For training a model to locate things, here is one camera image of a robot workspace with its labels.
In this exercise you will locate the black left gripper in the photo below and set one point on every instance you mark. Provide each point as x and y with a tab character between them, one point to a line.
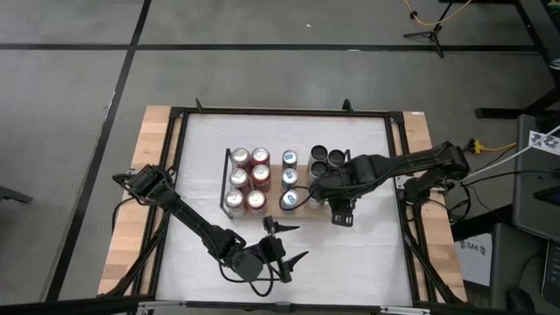
272	249

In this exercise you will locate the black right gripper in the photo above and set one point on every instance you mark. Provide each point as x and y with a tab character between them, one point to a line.
337	188

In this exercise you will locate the blue silver Red Bull can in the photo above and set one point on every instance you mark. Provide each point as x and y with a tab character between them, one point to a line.
289	199
289	158
289	177

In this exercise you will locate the red Fanta can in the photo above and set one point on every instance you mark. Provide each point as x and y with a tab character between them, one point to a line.
260	155
261	172
256	199

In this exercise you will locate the silver Diet Coke can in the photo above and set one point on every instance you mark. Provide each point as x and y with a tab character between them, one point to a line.
239	177
240	155
234	199

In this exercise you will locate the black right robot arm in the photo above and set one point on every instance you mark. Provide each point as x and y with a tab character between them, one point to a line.
407	164

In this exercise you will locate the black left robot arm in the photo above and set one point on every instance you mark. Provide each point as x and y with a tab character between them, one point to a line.
188	214

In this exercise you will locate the wooden board tray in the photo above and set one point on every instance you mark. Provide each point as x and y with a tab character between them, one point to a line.
271	212

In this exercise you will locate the grey cabinet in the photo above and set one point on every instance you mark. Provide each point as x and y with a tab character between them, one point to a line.
516	262

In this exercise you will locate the grey desk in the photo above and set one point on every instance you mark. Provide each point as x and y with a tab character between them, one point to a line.
534	197

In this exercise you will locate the black tripod stand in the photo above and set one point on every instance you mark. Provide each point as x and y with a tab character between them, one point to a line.
433	37

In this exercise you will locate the printed white paper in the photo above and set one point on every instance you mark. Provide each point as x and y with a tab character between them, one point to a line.
544	142

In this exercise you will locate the black stand foot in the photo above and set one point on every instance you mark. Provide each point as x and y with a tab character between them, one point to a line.
13	194

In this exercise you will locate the black aluminium table frame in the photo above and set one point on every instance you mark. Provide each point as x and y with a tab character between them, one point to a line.
284	111

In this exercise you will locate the black desk frame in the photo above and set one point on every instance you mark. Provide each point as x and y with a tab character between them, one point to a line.
536	35

